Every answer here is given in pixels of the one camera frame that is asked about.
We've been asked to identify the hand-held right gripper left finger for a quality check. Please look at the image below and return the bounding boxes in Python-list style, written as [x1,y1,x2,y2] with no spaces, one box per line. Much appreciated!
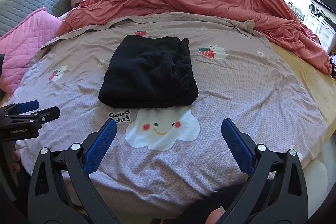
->
[28,118,121,224]

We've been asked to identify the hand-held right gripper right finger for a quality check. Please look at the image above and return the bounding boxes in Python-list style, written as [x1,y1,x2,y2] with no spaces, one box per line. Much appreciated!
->
[221,118,309,224]

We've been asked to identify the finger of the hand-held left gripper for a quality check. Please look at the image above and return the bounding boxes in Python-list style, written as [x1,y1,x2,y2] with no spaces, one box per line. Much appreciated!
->
[0,100,40,117]
[0,106,60,128]

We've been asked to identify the black sweater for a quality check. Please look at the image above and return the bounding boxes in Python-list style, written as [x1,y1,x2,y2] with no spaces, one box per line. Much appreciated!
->
[98,34,199,109]

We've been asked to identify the person's left hand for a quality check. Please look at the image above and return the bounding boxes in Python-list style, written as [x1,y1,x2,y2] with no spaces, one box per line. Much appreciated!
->
[10,150,22,174]

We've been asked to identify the person's right hand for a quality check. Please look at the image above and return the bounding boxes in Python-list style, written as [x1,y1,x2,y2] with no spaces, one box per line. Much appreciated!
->
[205,207,226,224]

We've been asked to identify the pink quilted pillow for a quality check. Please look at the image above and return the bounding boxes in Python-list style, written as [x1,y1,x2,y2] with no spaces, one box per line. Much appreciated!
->
[0,7,69,94]

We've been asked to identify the yellow bed sheet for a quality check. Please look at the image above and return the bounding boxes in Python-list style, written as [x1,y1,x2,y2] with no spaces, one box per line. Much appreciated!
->
[270,42,336,132]

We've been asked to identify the white dresser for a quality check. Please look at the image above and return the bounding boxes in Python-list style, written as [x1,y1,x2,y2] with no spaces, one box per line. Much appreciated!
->
[302,10,336,54]

